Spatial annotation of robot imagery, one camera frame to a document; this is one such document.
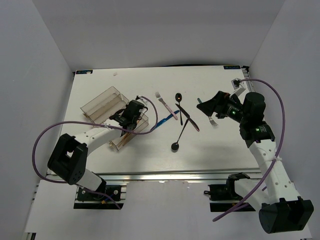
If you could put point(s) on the black long spoon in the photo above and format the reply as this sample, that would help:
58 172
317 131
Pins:
178 98

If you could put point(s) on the black round spoon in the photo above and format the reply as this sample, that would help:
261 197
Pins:
175 146

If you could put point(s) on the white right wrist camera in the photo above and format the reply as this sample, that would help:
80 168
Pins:
238 87

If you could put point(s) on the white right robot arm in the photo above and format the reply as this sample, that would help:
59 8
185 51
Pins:
280 207

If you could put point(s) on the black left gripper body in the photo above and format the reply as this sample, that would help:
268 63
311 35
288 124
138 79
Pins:
134 122

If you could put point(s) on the blue corner label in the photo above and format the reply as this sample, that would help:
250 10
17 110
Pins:
232 67
84 72

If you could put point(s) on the clear plastic compartment organizer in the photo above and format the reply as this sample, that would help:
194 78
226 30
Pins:
106 104

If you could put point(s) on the green handled silver fork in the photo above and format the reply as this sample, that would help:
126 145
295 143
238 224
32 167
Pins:
212 122

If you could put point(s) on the yellow chopstick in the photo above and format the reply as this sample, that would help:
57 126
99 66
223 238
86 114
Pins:
124 140

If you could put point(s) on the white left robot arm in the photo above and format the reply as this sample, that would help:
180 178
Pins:
69 157

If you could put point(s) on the left blue corner label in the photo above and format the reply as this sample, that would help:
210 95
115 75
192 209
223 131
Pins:
84 72

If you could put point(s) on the pink handled fork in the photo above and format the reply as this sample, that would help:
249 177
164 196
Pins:
160 99

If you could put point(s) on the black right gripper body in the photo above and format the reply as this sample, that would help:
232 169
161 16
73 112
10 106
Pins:
229 108

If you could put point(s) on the blue metallic knife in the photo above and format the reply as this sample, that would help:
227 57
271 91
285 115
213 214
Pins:
158 122

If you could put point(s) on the right blue corner label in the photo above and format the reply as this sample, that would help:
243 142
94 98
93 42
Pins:
232 67

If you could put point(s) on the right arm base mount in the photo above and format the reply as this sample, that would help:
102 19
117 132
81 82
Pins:
223 196

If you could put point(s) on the black knife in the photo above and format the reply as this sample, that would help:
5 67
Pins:
187 115

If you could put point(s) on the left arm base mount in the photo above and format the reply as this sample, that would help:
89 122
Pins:
85 200

